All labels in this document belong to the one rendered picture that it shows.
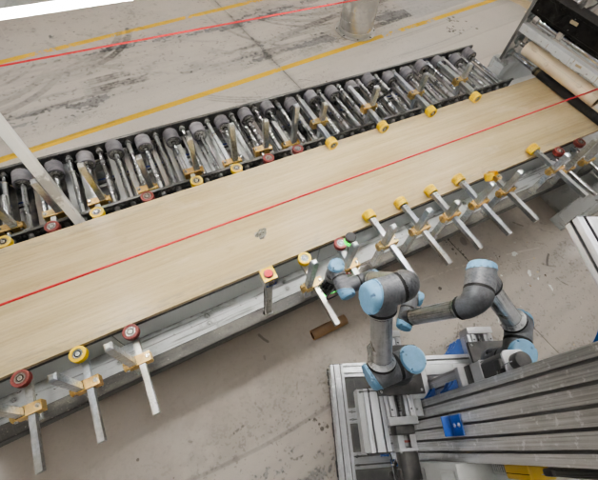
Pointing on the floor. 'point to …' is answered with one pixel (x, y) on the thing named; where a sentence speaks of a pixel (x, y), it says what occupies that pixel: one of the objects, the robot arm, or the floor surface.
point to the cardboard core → (328, 328)
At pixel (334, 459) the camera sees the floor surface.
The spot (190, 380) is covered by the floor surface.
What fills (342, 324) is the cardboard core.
